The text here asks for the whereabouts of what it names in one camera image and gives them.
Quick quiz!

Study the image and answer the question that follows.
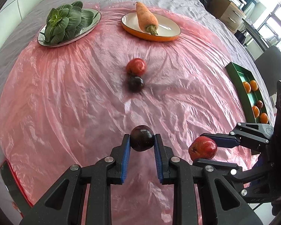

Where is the orange cluster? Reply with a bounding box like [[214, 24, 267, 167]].
[[259, 113, 269, 124]]

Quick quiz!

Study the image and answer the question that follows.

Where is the large orange front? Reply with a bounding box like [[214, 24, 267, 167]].
[[252, 106, 260, 118]]

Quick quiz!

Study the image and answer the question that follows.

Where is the dark plum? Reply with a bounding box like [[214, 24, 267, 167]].
[[130, 125, 155, 152], [127, 76, 145, 93]]

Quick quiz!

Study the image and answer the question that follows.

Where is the small orange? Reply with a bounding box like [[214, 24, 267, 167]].
[[249, 80, 258, 92], [243, 81, 251, 94]]

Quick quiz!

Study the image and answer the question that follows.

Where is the red plum top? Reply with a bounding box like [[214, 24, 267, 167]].
[[126, 58, 147, 77]]

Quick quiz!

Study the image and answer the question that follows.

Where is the green metal tray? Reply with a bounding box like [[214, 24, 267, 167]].
[[225, 62, 270, 124]]

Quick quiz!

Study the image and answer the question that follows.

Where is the grey office chair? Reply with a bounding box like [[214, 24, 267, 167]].
[[254, 46, 281, 97]]

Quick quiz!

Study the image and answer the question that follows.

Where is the grey bed sheet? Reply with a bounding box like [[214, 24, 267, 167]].
[[0, 0, 262, 224]]

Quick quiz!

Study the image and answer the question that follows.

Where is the navy tote bag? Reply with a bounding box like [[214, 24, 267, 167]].
[[234, 29, 247, 45]]

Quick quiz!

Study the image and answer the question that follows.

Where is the desk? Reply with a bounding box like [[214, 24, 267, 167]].
[[242, 16, 281, 52]]

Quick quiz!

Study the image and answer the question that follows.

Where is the pink plastic sheet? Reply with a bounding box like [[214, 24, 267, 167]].
[[0, 1, 256, 225]]

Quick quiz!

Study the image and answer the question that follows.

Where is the wooden drawer cabinet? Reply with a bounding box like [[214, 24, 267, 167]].
[[209, 0, 246, 34]]

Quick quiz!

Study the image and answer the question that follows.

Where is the orange oval dish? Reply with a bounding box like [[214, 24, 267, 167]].
[[121, 12, 181, 42]]

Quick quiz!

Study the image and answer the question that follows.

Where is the carrot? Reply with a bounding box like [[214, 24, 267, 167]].
[[135, 2, 158, 36]]

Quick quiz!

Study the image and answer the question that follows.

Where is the white plate green rim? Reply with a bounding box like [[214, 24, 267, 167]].
[[37, 8, 101, 48]]

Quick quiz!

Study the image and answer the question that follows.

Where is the bok choy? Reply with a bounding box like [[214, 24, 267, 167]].
[[42, 1, 98, 45]]

